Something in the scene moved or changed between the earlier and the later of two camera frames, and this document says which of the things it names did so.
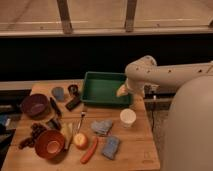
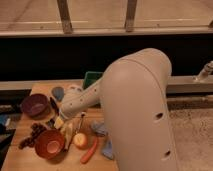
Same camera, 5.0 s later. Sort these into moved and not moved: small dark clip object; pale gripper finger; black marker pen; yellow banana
Moved: pale gripper finger
Not moved: black marker pen; yellow banana; small dark clip object
